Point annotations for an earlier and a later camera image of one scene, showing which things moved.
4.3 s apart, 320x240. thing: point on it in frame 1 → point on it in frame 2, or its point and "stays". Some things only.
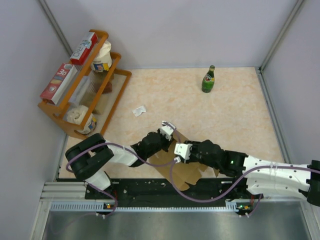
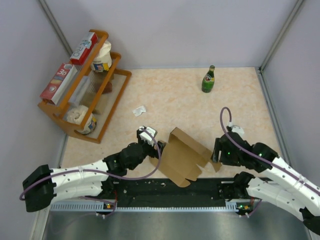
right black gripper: (195, 144) → (217, 147)
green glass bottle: (208, 81) stays
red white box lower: (59, 83) stays
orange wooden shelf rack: (85, 105) stays
